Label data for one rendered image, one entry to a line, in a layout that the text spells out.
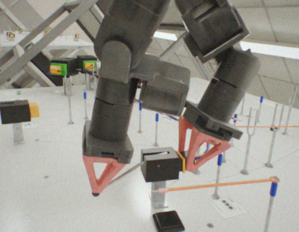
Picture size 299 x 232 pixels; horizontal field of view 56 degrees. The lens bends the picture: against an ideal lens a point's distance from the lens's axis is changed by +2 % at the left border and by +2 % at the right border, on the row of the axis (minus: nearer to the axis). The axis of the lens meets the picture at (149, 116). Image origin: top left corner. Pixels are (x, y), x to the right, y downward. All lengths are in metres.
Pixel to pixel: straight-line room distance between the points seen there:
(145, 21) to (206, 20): 0.16
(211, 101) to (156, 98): 0.10
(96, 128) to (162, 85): 0.11
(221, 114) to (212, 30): 0.13
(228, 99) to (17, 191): 0.39
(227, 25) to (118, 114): 0.20
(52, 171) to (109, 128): 0.24
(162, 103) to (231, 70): 0.12
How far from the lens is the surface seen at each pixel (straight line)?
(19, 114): 0.72
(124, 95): 0.38
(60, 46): 3.58
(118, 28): 0.32
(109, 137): 0.40
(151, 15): 0.30
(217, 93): 0.44
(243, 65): 0.44
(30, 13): 7.89
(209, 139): 0.44
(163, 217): 0.45
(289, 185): 0.62
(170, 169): 0.45
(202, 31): 0.44
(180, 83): 0.37
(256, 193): 0.57
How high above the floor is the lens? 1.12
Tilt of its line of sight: 7 degrees up
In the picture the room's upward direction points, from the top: 46 degrees clockwise
